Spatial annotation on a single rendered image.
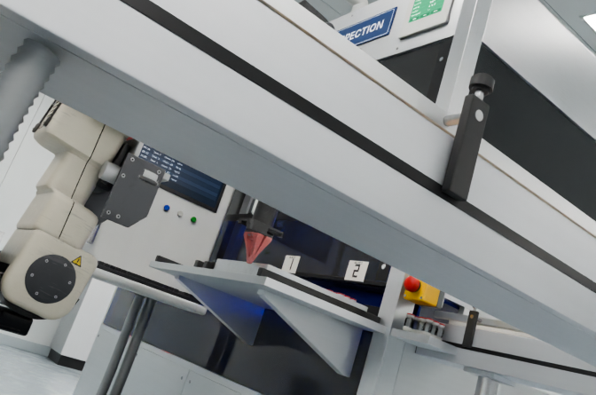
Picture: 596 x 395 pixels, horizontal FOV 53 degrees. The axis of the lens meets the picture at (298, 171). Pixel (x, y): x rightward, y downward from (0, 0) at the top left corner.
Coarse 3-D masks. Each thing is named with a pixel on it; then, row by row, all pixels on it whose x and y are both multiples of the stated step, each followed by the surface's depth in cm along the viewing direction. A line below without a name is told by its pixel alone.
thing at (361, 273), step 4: (352, 264) 178; (356, 264) 177; (360, 264) 176; (364, 264) 174; (348, 268) 179; (352, 268) 178; (356, 268) 176; (360, 268) 175; (364, 268) 174; (348, 272) 178; (352, 272) 177; (356, 272) 176; (360, 272) 174; (364, 272) 173; (348, 276) 178; (360, 276) 173; (364, 276) 172; (356, 280) 174; (360, 280) 173
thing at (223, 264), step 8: (216, 264) 163; (224, 264) 160; (232, 264) 156; (240, 264) 153; (248, 264) 150; (256, 264) 147; (264, 264) 144; (240, 272) 152; (248, 272) 149; (256, 272) 146; (280, 272) 145; (296, 280) 148; (304, 280) 149; (320, 288) 152; (336, 296) 154; (352, 304) 157; (360, 304) 159
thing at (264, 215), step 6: (258, 204) 150; (264, 204) 149; (258, 210) 149; (264, 210) 148; (270, 210) 148; (276, 210) 150; (258, 216) 148; (264, 216) 148; (270, 216) 148; (276, 216) 150; (240, 222) 148; (246, 222) 149; (252, 222) 145; (258, 222) 146; (264, 222) 147; (270, 222) 148; (270, 228) 148; (276, 234) 149; (282, 234) 150
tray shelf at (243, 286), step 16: (176, 272) 180; (192, 272) 167; (208, 272) 160; (224, 272) 153; (224, 288) 182; (240, 288) 165; (256, 288) 151; (272, 288) 139; (288, 288) 140; (304, 304) 150; (320, 304) 145; (352, 320) 151; (368, 320) 154
